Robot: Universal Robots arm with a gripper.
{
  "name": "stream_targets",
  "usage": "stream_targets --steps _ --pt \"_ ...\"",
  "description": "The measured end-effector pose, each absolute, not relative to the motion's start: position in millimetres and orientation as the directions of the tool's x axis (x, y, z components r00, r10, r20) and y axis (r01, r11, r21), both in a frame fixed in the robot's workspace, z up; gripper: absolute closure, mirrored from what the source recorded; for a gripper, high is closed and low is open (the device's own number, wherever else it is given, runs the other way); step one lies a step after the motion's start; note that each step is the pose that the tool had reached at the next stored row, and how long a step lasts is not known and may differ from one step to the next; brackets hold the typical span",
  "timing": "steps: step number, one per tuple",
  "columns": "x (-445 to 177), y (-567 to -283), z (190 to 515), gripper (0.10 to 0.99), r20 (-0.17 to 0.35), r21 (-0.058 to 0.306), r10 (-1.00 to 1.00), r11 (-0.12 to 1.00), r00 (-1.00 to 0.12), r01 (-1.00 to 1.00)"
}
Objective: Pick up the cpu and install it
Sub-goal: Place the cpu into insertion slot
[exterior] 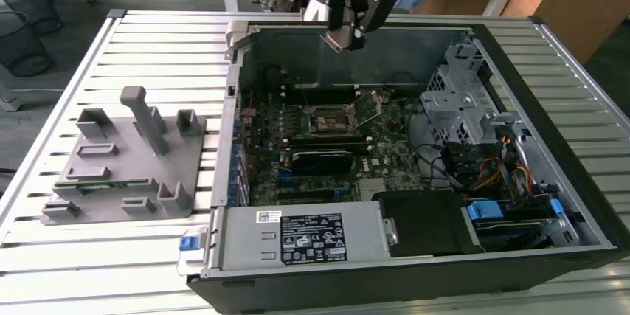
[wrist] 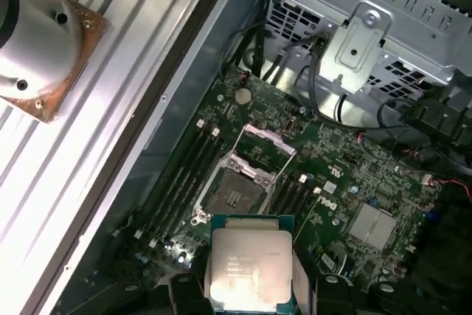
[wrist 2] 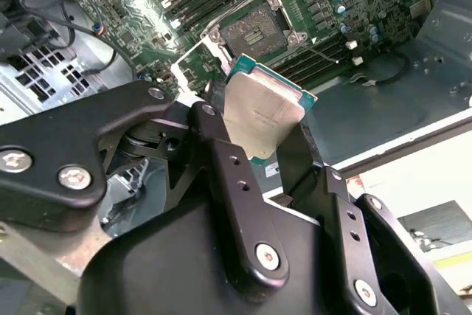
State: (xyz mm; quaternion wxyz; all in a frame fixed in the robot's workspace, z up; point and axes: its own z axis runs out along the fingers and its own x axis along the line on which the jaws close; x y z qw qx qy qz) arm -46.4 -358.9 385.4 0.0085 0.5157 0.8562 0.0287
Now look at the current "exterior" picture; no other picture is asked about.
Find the grey stand base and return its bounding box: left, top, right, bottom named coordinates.
left=0, top=82, right=24, bottom=113

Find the CPU socket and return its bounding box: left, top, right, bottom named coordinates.
left=306, top=103, right=359, bottom=137

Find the silver chipset heatsink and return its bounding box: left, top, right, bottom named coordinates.
left=358, top=177, right=386, bottom=193

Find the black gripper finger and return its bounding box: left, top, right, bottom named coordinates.
left=324, top=0, right=356, bottom=35
left=343, top=0, right=401, bottom=52

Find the grey parts rack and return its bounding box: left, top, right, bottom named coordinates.
left=39, top=86, right=208, bottom=227

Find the black RAM slot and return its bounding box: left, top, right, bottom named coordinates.
left=280, top=94, right=360, bottom=100
left=284, top=98, right=359, bottom=105
left=280, top=85, right=360, bottom=91
left=288, top=136, right=370, bottom=142
left=288, top=145, right=370, bottom=150
left=288, top=140, right=370, bottom=146
left=284, top=89, right=359, bottom=96
left=288, top=148, right=370, bottom=155

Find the metal socket cover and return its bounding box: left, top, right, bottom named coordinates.
left=346, top=87, right=391, bottom=128

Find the blue disk carrier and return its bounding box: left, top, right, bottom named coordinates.
left=465, top=199, right=505, bottom=224

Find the green RAM stick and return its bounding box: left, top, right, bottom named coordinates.
left=56, top=179, right=148, bottom=187

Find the black expansion slot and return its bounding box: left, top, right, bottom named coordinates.
left=278, top=190, right=336, bottom=201

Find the wooden cabinet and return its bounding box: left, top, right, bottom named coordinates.
left=534, top=0, right=630, bottom=67

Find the coloured wire bundle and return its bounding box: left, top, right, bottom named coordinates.
left=462, top=134, right=538, bottom=198

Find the green motherboard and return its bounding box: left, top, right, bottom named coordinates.
left=235, top=86, right=426, bottom=208

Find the silver power supply unit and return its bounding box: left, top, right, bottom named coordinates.
left=208, top=204, right=395, bottom=272

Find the metal drive cage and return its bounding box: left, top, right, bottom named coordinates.
left=421, top=44, right=498, bottom=146

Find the silver CPU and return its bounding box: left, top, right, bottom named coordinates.
left=319, top=25, right=358, bottom=53

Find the black PC case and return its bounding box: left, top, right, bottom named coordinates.
left=175, top=15, right=630, bottom=315

